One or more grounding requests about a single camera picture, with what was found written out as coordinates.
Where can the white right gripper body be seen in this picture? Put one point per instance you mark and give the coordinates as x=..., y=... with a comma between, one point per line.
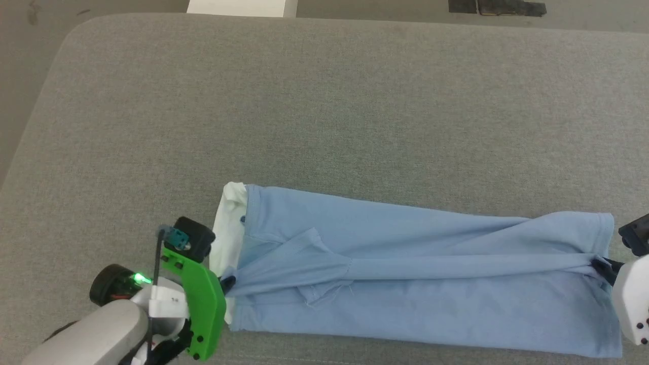
x=634, y=299

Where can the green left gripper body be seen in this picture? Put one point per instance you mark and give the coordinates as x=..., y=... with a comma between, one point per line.
x=205, y=299

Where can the large black floor mat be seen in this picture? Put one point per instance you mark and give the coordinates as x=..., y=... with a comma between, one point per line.
x=512, y=7

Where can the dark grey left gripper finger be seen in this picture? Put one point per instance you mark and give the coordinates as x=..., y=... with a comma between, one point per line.
x=228, y=284

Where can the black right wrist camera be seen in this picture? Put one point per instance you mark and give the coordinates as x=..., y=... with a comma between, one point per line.
x=636, y=235

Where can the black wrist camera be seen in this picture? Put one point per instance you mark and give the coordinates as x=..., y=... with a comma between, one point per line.
x=636, y=235
x=195, y=238

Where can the grey fabric sofa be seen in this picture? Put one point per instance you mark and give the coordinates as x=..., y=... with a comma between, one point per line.
x=324, y=101

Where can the white flat block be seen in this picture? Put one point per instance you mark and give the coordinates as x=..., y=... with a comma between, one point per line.
x=241, y=7

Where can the small black floor mat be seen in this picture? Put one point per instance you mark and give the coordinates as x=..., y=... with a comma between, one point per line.
x=462, y=5

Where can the light blue white-collared polo shirt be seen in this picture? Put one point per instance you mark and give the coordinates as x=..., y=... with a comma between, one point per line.
x=405, y=284

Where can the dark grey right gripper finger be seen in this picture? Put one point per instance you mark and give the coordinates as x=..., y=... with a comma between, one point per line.
x=606, y=267

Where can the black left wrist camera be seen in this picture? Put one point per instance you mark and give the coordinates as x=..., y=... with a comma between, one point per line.
x=195, y=238

